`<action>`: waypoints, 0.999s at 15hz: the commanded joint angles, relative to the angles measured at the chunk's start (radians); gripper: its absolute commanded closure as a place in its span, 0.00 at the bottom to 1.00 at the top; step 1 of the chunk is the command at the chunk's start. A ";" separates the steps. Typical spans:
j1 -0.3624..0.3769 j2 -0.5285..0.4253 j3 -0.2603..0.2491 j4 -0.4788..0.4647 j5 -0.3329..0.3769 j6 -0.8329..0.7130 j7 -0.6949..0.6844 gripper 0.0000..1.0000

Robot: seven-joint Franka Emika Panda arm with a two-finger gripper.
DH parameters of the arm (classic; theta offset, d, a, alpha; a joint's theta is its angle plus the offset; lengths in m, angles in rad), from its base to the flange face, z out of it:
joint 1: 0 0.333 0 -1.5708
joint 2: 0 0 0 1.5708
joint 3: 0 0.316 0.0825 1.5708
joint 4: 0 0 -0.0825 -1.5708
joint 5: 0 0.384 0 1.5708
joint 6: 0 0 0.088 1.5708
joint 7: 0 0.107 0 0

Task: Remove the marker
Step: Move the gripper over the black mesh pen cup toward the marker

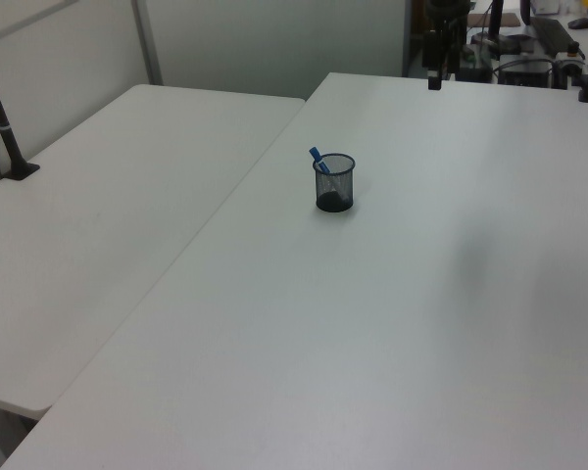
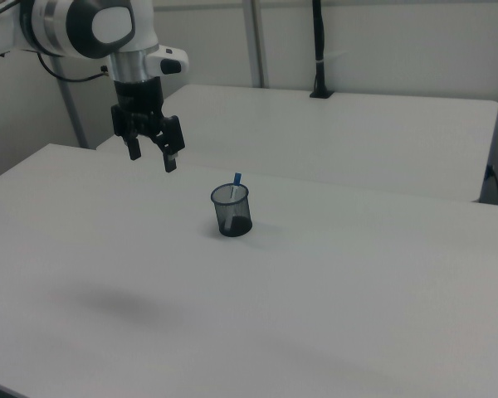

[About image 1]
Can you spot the black electronics box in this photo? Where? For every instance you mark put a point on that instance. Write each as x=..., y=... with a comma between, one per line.
x=524, y=71

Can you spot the black mesh pen cup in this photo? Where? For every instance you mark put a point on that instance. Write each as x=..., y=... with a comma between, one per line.
x=334, y=188

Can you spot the silver device with black knob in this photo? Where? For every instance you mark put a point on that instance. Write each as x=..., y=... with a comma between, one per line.
x=569, y=61

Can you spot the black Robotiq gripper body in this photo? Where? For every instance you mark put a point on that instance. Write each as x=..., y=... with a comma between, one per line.
x=452, y=14

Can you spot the black monitor stand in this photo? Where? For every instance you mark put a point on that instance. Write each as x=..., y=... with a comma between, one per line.
x=496, y=29

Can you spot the grey partition frame post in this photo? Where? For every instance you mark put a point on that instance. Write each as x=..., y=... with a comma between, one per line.
x=146, y=39

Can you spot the black computer mouse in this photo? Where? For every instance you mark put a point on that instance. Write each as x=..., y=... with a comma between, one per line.
x=579, y=23

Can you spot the black camera pole, flat base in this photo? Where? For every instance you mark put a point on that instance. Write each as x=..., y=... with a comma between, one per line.
x=0, y=117

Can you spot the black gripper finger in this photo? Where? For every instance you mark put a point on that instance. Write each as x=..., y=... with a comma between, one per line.
x=434, y=83
x=455, y=54

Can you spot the black keyboard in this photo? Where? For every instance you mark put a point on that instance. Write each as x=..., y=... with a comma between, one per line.
x=551, y=32

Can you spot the blue marker pen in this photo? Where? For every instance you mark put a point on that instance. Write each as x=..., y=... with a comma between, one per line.
x=320, y=161

